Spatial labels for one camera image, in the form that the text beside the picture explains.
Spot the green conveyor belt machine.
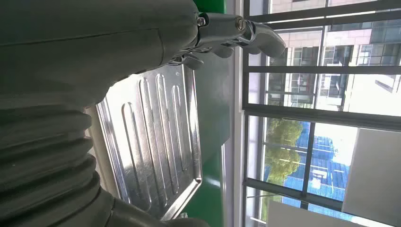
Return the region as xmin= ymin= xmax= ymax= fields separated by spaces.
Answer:
xmin=182 ymin=143 xmax=227 ymax=227

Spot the steel ribbed scale tray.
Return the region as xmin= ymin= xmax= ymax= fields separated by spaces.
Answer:
xmin=95 ymin=64 xmax=204 ymax=221

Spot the green plastic crate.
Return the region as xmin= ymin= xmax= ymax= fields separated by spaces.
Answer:
xmin=192 ymin=0 xmax=227 ymax=15

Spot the green tree outside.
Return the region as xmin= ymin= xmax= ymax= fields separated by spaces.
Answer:
xmin=262 ymin=117 xmax=305 ymax=220

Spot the pale building outside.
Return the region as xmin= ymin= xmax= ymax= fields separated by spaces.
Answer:
xmin=269 ymin=0 xmax=401 ymax=114

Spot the low white board panel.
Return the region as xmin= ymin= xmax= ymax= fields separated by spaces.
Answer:
xmin=266 ymin=200 xmax=389 ymax=227

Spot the blue glass building outside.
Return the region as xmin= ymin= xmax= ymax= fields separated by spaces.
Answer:
xmin=282 ymin=120 xmax=351 ymax=220

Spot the large white board panel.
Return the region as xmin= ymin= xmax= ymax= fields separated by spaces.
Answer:
xmin=341 ymin=128 xmax=401 ymax=227

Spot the dark window frame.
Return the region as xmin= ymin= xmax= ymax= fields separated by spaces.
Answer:
xmin=241 ymin=0 xmax=401 ymax=227

